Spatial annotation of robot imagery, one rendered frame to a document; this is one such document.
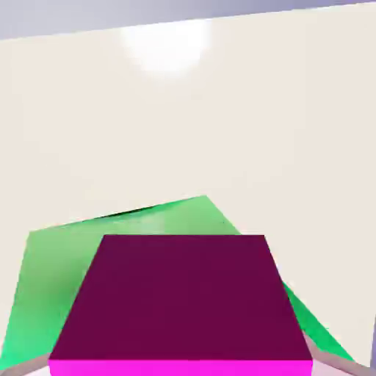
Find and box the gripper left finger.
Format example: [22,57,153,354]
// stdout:
[0,352,51,376]

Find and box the small magenta cube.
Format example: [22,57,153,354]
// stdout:
[48,234,314,376]

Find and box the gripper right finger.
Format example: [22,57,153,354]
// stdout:
[302,333,376,376]

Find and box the small green cube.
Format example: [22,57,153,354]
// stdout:
[0,194,357,367]

